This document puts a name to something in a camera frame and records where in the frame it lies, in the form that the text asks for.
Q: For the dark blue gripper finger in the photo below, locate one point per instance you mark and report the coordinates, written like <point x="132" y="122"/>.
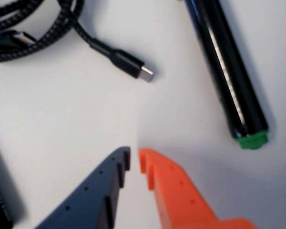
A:
<point x="85" y="202"/>

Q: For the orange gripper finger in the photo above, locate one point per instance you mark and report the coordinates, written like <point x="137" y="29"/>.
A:
<point x="181" y="202"/>

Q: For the small black metal cylinder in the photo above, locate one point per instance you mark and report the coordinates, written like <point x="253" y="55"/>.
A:
<point x="2" y="186"/>

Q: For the black tube with green caps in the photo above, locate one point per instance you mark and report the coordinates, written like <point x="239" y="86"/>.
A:
<point x="228" y="71"/>

